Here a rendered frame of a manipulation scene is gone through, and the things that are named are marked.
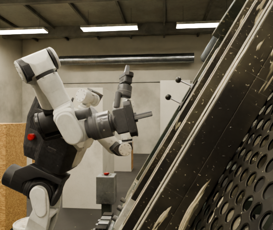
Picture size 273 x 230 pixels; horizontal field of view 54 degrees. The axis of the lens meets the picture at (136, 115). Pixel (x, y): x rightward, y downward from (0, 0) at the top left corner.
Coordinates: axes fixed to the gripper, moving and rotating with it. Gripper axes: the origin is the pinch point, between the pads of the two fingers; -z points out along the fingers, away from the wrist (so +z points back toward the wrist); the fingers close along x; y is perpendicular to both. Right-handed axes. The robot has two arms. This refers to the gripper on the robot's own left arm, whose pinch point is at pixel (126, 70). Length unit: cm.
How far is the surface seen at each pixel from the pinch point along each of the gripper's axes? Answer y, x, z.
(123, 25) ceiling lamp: -176, -438, -345
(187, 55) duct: -442, -498, -377
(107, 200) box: -11, -29, 79
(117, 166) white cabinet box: -219, -461, 21
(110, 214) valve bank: -5, -8, 86
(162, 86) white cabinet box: -205, -272, -130
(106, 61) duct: -223, -660, -344
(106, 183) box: -8, -27, 69
